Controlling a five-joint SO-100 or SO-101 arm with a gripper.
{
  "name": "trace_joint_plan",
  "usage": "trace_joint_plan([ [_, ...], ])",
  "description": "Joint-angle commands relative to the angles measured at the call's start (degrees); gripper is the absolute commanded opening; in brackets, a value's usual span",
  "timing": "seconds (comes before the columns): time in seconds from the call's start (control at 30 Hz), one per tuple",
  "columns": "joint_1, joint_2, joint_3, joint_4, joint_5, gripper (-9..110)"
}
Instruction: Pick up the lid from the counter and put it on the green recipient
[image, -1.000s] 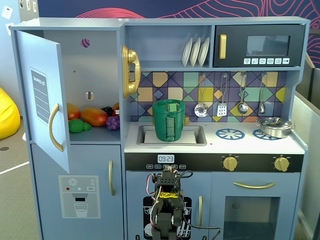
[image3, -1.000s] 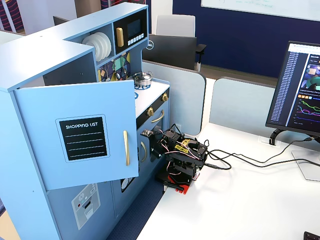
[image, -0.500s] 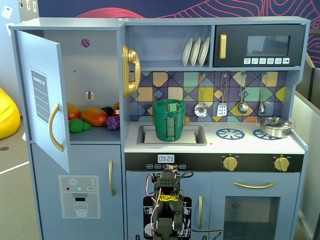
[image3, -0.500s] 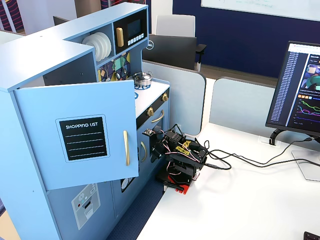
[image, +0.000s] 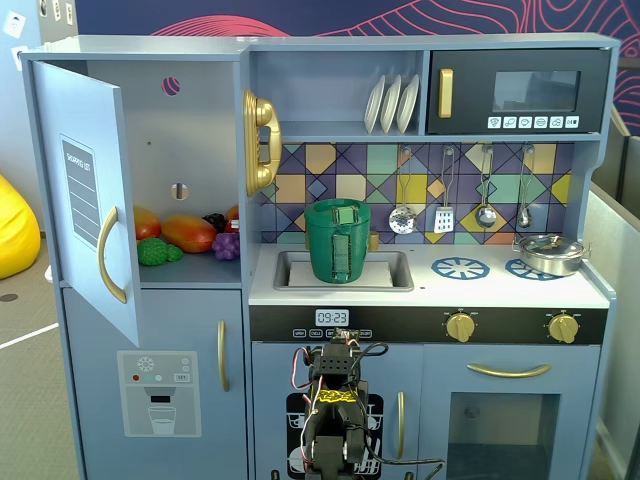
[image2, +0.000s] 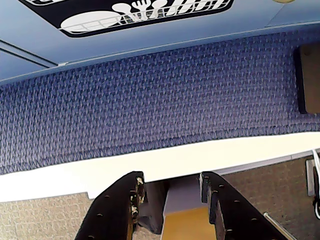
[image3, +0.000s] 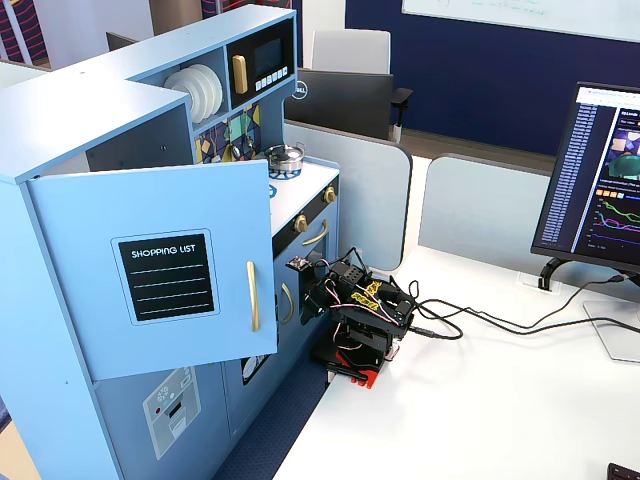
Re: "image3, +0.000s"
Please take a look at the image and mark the blue toy kitchen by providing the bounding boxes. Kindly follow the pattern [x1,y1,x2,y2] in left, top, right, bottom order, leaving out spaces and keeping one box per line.
[0,3,342,480]

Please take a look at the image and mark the grey office chair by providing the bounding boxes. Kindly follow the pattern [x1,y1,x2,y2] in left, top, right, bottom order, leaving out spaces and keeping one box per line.
[309,28,415,144]

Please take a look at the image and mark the computer monitor with stand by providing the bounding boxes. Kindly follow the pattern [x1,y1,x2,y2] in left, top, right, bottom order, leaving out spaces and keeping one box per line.
[530,80,640,364]

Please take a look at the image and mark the open blue fridge door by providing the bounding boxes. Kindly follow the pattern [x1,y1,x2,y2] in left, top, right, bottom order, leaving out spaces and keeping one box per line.
[27,158,279,382]

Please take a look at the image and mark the white toy plate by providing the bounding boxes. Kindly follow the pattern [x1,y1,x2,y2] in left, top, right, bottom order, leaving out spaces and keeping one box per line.
[189,64,218,120]
[163,67,207,124]
[204,63,225,114]

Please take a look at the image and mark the gold fridge door handle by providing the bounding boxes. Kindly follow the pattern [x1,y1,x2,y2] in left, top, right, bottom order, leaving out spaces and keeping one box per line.
[245,260,262,333]

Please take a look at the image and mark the black power cable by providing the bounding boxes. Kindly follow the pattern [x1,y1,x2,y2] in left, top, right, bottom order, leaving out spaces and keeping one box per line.
[407,298,640,342]

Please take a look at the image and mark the red robot base plate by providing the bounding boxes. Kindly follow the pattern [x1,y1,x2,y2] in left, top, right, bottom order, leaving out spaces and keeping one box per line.
[333,349,386,390]

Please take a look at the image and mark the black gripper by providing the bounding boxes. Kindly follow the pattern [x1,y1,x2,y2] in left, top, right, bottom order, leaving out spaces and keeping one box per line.
[298,277,335,325]

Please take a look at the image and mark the black toy microwave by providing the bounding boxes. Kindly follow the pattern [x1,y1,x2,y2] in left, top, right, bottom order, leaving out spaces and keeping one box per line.
[225,18,295,110]

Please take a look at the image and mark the dark grey divider panel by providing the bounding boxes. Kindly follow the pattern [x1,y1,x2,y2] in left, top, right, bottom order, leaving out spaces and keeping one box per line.
[105,31,140,53]

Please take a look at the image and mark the black USB cable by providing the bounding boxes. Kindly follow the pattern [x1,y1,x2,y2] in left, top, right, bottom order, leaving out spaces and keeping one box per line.
[407,272,631,331]

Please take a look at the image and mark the black table clamp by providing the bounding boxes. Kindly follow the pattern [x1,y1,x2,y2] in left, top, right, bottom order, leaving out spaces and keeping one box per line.
[324,359,366,381]

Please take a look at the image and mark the steel pot with lid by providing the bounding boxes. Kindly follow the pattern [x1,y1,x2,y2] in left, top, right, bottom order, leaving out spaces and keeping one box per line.
[263,141,307,174]

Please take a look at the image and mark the gold microwave handle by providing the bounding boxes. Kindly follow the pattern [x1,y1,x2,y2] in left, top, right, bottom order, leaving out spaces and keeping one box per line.
[231,54,250,95]

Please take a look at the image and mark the light grey desk partition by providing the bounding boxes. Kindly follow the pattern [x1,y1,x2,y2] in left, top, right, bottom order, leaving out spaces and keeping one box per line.
[283,122,414,272]
[417,153,557,261]

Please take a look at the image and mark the gold cabinet door handle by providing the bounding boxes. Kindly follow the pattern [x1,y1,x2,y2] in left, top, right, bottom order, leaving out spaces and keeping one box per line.
[280,282,295,325]

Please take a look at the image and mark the dark Dell monitor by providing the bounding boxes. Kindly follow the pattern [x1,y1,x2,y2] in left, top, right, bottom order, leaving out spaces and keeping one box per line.
[284,68,395,142]

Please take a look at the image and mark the gold oven handle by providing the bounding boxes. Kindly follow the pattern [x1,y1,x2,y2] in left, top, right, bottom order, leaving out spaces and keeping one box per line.
[302,219,330,247]

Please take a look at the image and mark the metal ladle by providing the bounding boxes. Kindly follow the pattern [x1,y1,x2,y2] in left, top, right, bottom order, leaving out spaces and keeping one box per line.
[227,117,242,159]

